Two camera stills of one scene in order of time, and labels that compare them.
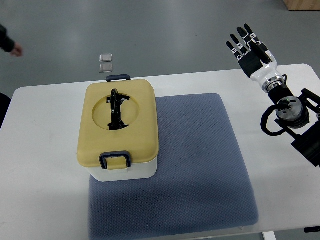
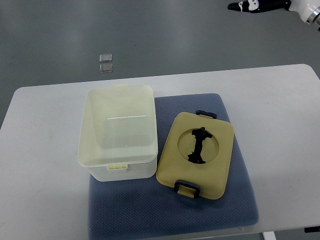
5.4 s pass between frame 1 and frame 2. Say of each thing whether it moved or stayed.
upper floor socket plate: stayed
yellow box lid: moved
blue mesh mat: stayed
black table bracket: stayed
